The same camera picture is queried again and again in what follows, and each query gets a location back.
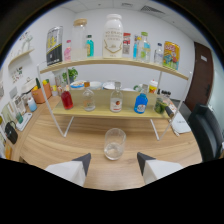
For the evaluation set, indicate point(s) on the clear drinking glass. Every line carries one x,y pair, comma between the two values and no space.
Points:
115,145

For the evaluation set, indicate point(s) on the white tray with green cup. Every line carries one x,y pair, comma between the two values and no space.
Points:
24,121

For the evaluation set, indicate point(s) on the pink liquid bottle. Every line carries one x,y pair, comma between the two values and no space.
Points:
67,52

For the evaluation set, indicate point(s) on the brown door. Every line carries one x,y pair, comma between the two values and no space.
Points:
200,76

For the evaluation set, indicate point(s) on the two-tier wooden shelf rack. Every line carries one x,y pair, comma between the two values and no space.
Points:
106,107

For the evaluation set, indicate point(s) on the slim light blue bottle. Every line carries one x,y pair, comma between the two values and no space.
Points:
136,49

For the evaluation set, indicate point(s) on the wooden wall shelf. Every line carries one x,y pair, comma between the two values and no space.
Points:
20,56

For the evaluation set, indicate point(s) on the large glass jar cork lid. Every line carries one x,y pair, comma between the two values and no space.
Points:
79,41

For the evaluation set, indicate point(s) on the black chair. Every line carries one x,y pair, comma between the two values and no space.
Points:
206,131

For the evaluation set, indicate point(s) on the clear bottle white cap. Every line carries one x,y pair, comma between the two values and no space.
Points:
116,101

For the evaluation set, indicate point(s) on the pale figurine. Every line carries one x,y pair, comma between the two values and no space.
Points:
26,40

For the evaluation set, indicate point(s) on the gripper right finger white block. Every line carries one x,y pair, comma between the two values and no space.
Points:
156,169

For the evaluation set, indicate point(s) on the red liquid bottle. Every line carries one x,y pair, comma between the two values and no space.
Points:
67,100

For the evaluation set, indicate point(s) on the white fabric pouch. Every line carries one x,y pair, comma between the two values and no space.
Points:
180,125

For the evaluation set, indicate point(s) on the gripper left finger white block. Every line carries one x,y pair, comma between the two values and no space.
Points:
68,170

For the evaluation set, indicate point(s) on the dark spice bottles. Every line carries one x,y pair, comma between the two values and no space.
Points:
165,93

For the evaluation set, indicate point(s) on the yellow bottle red cap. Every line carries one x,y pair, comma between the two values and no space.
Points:
153,87

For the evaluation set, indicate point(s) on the clear bottle orange cap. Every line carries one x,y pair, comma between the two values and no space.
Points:
88,101

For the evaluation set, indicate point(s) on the blue liquid bottle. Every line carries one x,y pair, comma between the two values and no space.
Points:
141,103

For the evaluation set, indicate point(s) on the small bottle red label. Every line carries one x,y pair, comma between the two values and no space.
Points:
126,45

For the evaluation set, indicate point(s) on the blue rimmed bowl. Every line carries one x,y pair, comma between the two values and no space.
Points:
77,85

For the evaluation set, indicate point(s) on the wall posters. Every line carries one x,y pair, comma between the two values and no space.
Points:
16,74

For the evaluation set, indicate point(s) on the soda water can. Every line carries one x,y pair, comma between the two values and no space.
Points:
54,46

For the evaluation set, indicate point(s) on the orange printed booklet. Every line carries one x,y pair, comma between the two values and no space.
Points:
171,107

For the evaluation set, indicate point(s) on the black handbag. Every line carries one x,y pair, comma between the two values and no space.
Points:
11,133

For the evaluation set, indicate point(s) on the teal liquid bottle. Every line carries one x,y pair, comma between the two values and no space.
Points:
90,47

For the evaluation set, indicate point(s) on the clear bottle green cap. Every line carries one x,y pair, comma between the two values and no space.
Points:
145,50

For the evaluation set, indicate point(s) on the orange basket with fruit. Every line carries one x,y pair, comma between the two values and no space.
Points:
41,95

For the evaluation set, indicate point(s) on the large white bottle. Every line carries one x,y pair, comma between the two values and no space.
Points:
112,38

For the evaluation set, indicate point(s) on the white bottle blue base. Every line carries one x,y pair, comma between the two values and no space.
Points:
32,105

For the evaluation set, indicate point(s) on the green potted plant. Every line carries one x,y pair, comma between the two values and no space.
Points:
71,74

